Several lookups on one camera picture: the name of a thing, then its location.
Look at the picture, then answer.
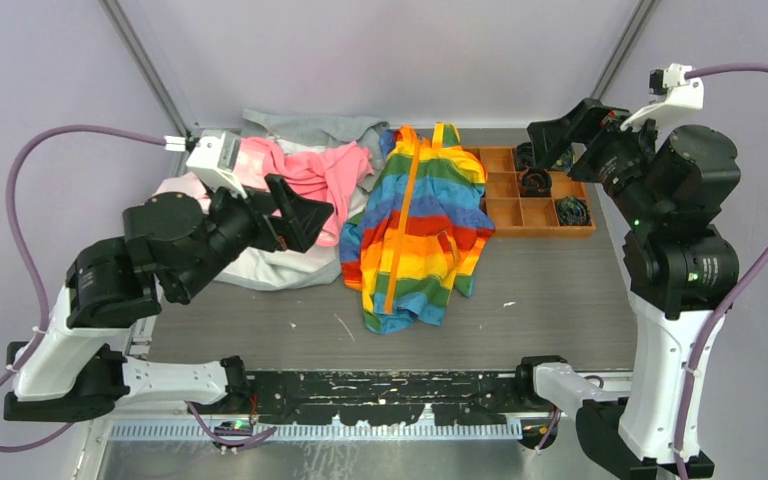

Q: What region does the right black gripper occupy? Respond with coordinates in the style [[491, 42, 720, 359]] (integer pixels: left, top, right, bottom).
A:
[[526, 93, 671, 222]]

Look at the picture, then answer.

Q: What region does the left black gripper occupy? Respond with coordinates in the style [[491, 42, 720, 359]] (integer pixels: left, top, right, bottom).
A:
[[172, 171, 333, 303]]

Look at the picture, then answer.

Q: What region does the rainbow striped zip jacket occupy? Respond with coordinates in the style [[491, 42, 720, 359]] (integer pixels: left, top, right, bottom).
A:
[[338, 123, 495, 334]]

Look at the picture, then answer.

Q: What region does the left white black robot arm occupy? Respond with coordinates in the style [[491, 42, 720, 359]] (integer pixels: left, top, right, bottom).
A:
[[3, 174, 334, 423]]

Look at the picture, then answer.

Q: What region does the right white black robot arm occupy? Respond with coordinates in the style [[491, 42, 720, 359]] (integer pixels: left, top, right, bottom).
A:
[[514, 98, 741, 479]]

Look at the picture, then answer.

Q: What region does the dark rolled tie back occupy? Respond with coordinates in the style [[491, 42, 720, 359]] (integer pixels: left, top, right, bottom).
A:
[[513, 142, 541, 172]]

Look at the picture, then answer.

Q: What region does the pink fleece garment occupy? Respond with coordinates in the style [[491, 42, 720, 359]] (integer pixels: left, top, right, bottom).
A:
[[152, 135, 375, 249]]

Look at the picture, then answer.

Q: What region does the grey white garment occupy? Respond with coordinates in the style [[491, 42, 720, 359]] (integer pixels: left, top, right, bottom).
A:
[[217, 109, 389, 291]]

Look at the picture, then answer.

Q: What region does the blue green rolled tie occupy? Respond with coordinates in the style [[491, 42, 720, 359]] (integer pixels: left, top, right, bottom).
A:
[[555, 196, 591, 226]]

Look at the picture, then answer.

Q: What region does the orange compartment tray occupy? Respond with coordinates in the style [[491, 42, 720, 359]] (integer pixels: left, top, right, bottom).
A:
[[467, 146, 596, 238]]

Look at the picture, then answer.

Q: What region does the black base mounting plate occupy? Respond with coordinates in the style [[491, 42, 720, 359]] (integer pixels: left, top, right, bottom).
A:
[[196, 370, 552, 426]]

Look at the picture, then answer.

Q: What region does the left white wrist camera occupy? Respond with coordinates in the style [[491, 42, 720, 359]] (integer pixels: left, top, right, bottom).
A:
[[163, 129, 248, 199]]

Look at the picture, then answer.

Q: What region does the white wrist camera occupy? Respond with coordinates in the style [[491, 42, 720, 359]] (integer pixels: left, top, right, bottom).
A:
[[163, 129, 248, 199], [620, 63, 705, 131]]

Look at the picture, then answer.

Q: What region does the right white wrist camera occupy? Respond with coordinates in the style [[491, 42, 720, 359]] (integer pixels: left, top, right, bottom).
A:
[[620, 63, 705, 131]]

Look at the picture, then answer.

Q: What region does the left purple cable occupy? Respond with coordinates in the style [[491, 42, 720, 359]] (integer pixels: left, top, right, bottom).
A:
[[0, 125, 279, 454]]

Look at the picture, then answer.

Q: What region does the silver slotted aluminium rail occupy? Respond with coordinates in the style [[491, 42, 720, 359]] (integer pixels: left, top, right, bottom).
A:
[[109, 418, 522, 442]]

